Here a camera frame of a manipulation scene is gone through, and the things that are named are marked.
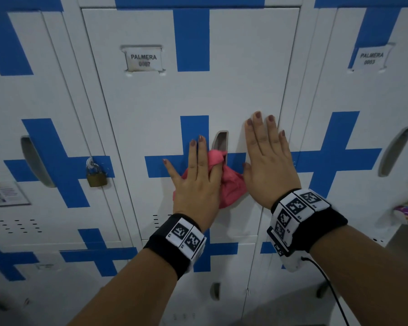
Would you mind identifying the person's left hand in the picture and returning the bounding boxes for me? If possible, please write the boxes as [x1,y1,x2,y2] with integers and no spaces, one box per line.
[163,134,224,232]

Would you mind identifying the person's right hand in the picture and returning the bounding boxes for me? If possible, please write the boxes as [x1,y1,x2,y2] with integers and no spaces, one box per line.
[242,111,302,210]

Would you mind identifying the pink cleaning cloth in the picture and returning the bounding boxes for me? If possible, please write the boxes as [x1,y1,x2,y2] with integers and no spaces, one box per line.
[173,149,248,210]

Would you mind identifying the person's right forearm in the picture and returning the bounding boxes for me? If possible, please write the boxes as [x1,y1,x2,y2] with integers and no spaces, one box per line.
[309,225,408,326]

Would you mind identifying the person's left forearm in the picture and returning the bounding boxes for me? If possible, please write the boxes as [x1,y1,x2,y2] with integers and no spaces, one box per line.
[67,248,178,326]

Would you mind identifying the white locker door blue cross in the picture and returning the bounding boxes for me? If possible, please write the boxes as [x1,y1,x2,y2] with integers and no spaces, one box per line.
[82,7,300,242]
[286,7,408,243]
[0,239,145,326]
[141,229,259,326]
[243,209,362,326]
[0,10,138,250]

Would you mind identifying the black wristband with square markers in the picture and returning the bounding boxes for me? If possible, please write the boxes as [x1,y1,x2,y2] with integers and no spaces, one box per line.
[144,213,207,281]
[267,188,348,273]

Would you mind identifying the brass padlock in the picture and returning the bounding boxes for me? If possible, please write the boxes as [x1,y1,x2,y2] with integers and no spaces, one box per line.
[86,157,108,188]

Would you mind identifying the white name label holder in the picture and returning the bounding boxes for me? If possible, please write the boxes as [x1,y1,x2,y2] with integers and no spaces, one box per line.
[121,45,166,76]
[347,43,394,73]

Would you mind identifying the printed paper sticker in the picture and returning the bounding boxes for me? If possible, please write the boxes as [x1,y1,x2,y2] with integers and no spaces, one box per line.
[0,181,31,208]

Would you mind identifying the thin black cable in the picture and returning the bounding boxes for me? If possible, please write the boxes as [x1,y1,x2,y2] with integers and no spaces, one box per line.
[301,256,351,326]

